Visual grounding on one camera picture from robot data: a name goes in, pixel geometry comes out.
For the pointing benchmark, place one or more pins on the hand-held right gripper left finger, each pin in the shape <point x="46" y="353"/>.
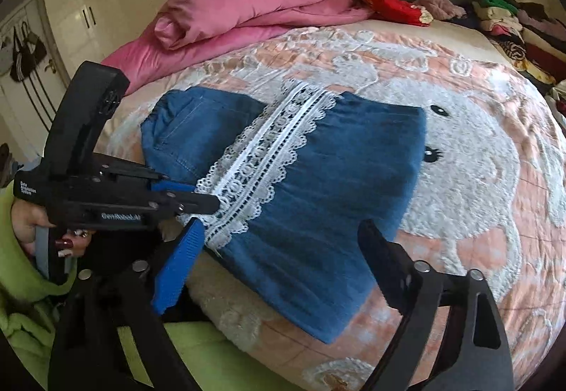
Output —
<point x="179" y="267"/>

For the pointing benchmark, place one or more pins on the blue denim pants lace trim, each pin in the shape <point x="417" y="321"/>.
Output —
<point x="353" y="178"/>

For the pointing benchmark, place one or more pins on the person's green hoodie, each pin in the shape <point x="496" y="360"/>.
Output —
<point x="212" y="355"/>

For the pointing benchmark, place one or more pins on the bed with cream sheet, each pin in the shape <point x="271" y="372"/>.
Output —
<point x="460" y="39"/>

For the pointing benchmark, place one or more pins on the cream door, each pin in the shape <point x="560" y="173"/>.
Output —
<point x="44" y="94"/>

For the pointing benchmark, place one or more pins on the person's left hand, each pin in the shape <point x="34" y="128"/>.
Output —
<point x="26" y="223"/>

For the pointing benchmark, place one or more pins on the red garment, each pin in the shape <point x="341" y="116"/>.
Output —
<point x="400" y="6"/>

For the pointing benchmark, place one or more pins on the black handbags on door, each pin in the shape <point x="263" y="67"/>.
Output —
<point x="26" y="59"/>

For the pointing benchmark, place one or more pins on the mauve fluffy cloth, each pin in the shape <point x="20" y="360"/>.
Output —
<point x="440" y="4"/>

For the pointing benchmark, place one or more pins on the pink white printed blanket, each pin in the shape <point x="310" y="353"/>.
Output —
<point x="486" y="152"/>

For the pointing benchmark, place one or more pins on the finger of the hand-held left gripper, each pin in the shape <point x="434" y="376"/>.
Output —
<point x="172" y="187"/>
<point x="194" y="204"/>

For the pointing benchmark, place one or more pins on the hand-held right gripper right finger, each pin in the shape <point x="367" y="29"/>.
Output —
<point x="384" y="260"/>

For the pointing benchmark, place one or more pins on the pile of folded clothes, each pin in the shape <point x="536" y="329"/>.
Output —
<point x="526" y="32"/>

